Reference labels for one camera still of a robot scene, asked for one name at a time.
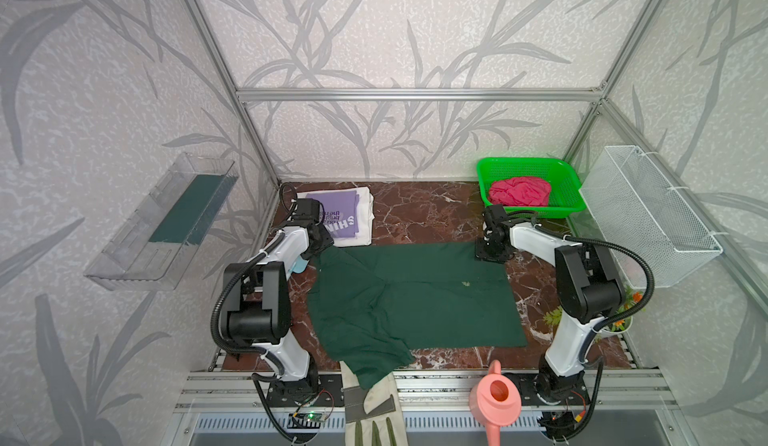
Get beige gardening glove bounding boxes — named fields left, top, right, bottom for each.
left=340, top=362, right=408, bottom=446

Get light blue garden trowel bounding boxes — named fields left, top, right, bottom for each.
left=287, top=256, right=309, bottom=278

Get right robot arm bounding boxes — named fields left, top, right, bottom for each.
left=475, top=205, right=656, bottom=404

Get white folded t-shirt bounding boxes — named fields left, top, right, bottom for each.
left=298, top=187, right=375, bottom=248

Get aluminium frame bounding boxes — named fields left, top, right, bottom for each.
left=195, top=0, right=767, bottom=445

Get white wire mesh basket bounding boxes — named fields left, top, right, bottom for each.
left=580, top=146, right=723, bottom=288

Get potted artificial flowers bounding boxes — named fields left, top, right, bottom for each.
left=542, top=286, right=646, bottom=334

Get clear plastic wall shelf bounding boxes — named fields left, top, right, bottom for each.
left=84, top=153, right=239, bottom=292

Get pink crumpled t-shirt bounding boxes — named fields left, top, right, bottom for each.
left=488, top=176, right=552, bottom=207

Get pink watering can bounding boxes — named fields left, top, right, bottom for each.
left=469, top=360, right=522, bottom=446

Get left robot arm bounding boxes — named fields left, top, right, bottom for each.
left=210, top=184, right=333, bottom=403

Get dark green t-shirt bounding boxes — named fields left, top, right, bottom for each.
left=307, top=243, right=527, bottom=389

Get purple folded t-shirt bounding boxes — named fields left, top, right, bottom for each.
left=305, top=190, right=359, bottom=239

